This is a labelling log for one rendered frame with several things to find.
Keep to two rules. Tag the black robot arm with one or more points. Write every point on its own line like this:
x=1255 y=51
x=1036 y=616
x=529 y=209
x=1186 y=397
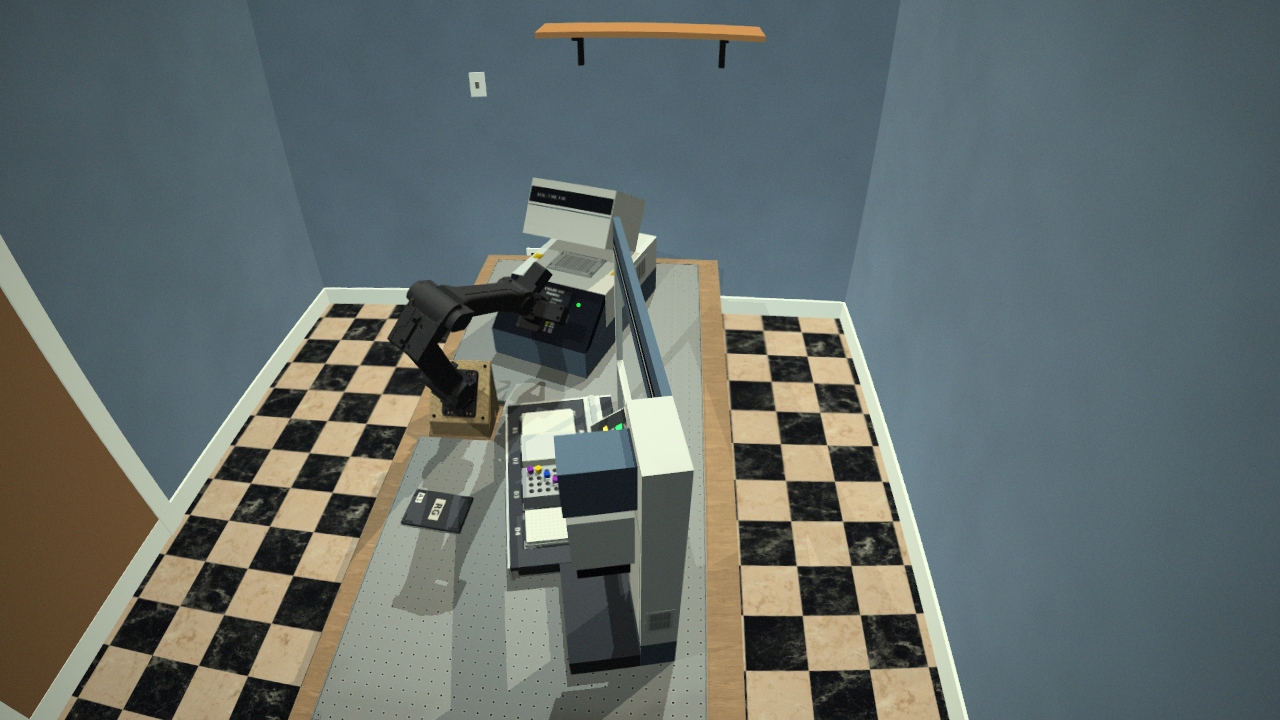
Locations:
x=439 y=313

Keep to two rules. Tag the black rectangular nest with rg label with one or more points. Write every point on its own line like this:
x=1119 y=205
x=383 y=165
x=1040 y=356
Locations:
x=437 y=510

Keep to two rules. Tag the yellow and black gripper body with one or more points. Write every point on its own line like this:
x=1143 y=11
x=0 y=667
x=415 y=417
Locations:
x=522 y=323

